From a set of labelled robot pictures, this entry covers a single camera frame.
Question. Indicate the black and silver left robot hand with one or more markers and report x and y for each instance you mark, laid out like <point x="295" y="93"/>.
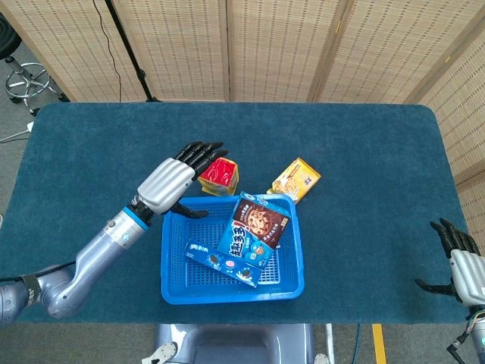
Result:
<point x="164" y="186"/>

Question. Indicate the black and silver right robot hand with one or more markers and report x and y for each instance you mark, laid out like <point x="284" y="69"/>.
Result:
<point x="470" y="273"/>

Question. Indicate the red yellow snack bag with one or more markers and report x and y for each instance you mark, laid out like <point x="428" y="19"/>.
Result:
<point x="221" y="178"/>

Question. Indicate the blue chocolate chip cookie box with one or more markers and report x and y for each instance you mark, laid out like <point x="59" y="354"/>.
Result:
<point x="254" y="223"/>

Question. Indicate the long blue Oreo box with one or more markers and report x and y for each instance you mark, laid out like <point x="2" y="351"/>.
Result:
<point x="223" y="263"/>

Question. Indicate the yellow cracker pack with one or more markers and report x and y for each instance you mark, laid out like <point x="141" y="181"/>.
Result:
<point x="295" y="180"/>

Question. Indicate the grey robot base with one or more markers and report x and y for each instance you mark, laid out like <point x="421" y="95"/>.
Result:
<point x="235" y="343"/>

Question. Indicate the blue plastic perforated basket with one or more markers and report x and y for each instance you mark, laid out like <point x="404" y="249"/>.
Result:
<point x="231" y="295"/>

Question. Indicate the yellow floor tape strip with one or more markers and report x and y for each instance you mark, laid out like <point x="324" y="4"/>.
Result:
<point x="379" y="345"/>

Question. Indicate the black tripod stand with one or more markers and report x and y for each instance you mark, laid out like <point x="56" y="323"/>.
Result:
<point x="130" y="57"/>

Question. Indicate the teal table mat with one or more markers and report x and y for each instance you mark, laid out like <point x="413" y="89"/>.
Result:
<point x="360" y="189"/>

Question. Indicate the white table leg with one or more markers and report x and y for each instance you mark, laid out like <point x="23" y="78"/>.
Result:
<point x="330" y="341"/>

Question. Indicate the black stool with chrome base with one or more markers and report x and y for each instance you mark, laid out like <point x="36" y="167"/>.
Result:
<point x="28" y="81"/>

